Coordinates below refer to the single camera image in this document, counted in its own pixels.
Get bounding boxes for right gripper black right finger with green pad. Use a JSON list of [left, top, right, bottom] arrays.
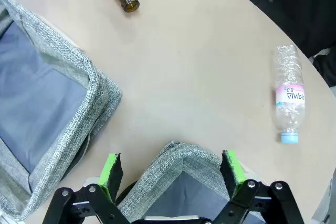
[[219, 150, 305, 224]]

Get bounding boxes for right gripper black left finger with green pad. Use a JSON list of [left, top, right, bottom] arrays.
[[41, 152, 132, 224]]

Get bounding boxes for clear bottle pink label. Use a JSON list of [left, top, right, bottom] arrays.
[[272, 44, 307, 145]]

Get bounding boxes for grey fabric basket can label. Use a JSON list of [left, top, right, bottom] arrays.
[[115, 141, 266, 224]]

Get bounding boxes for grey fabric basket plastic label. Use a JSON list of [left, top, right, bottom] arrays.
[[0, 0, 123, 222]]

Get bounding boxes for person in black cardigan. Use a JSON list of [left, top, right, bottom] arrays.
[[217, 0, 336, 88]]

